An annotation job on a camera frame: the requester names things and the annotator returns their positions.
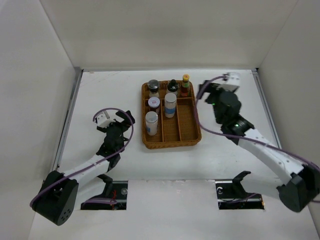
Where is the red sauce bottle yellow cap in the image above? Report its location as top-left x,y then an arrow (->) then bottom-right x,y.
180,74 -> 190,97

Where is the grey-lid dark spice jar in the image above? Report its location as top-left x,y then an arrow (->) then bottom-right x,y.
148,97 -> 161,115

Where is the silver-lid white blue canister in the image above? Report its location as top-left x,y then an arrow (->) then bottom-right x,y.
164,93 -> 177,118

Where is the black-knob salt shaker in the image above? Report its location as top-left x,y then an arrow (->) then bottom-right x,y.
166,79 -> 179,96

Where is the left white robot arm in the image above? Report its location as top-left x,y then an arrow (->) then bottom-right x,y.
29,108 -> 136,226

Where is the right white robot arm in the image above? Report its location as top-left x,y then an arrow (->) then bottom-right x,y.
196,79 -> 320,213

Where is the brown wicker divided tray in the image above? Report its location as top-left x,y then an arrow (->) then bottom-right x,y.
141,80 -> 202,149

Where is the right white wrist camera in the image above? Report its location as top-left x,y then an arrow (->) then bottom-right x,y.
221,72 -> 241,93

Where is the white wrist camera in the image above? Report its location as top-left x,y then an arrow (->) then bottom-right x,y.
93,111 -> 115,128
221,72 -> 241,93

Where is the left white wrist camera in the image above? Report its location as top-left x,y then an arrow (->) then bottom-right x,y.
93,111 -> 115,128

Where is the right metal frame rail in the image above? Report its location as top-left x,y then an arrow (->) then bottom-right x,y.
251,68 -> 282,149

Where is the metal frame rail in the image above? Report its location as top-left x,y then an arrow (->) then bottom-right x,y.
251,68 -> 282,149
50,67 -> 84,171

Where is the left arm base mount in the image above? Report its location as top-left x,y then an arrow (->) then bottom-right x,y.
79,174 -> 129,211

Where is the left metal frame rail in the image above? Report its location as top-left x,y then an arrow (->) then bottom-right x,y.
50,67 -> 84,171

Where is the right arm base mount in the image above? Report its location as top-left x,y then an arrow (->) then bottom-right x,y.
215,171 -> 265,210

